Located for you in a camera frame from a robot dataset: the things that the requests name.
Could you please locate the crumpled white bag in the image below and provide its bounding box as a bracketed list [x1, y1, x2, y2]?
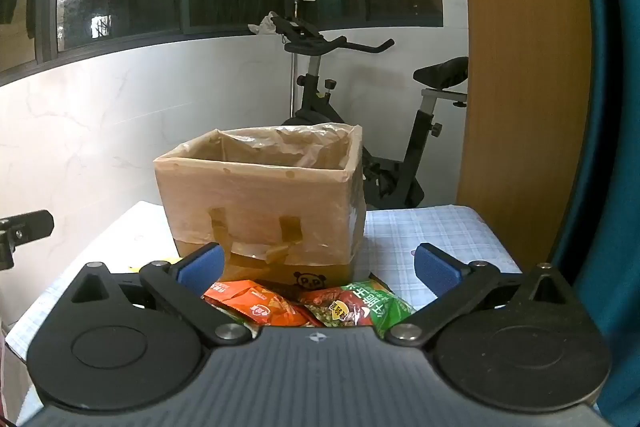
[248, 11, 281, 36]

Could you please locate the orange snack packet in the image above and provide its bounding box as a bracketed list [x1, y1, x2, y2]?
[202, 279, 326, 329]

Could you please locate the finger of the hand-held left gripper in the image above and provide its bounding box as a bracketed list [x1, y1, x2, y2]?
[0, 209, 55, 272]

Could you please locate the green snack packet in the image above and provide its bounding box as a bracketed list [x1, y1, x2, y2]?
[297, 273, 417, 340]

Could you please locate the teal curtain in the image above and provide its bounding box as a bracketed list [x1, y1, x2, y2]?
[547, 0, 640, 423]

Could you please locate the metal pole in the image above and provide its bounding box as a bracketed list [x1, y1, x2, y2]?
[290, 0, 301, 120]

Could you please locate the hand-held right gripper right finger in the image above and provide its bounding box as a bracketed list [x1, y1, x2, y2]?
[387, 243, 581, 348]

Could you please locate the brown cardboard box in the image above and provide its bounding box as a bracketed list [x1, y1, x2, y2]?
[153, 123, 368, 288]

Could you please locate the black exercise bike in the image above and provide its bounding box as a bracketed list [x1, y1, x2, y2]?
[272, 14, 471, 211]

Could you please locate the taped cardboard box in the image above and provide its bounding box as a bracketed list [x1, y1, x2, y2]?
[153, 123, 368, 267]

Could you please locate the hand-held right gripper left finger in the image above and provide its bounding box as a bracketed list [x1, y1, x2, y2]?
[60, 243, 251, 348]

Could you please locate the wooden panel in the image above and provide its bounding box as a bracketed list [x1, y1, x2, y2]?
[456, 0, 593, 275]

